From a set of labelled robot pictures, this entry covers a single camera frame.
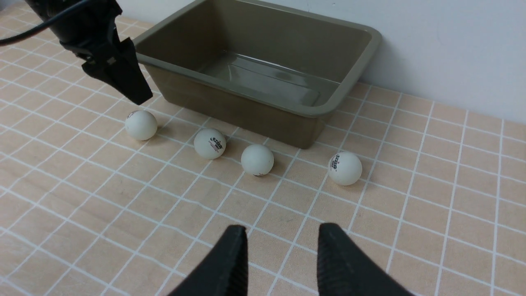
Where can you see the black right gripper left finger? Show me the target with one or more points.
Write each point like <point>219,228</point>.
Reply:
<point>224,271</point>

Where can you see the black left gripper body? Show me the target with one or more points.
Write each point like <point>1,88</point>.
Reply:
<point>90,33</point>

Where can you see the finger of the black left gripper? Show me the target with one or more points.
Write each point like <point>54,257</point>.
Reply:
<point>115,63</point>

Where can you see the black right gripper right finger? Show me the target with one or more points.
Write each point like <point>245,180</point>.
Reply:
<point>343,269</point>

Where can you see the plain white ping-pong ball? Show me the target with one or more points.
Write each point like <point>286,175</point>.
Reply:
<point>141,125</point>

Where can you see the white ping-pong ball red logo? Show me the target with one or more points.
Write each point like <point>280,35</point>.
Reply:
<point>209,144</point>

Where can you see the white ping-pong ball small mark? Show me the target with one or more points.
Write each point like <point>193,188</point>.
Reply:
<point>257,160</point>

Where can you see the checkered orange tablecloth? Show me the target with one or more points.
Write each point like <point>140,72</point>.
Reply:
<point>88,210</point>

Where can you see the olive green plastic bin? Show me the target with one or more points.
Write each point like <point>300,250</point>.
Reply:
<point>270,69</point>

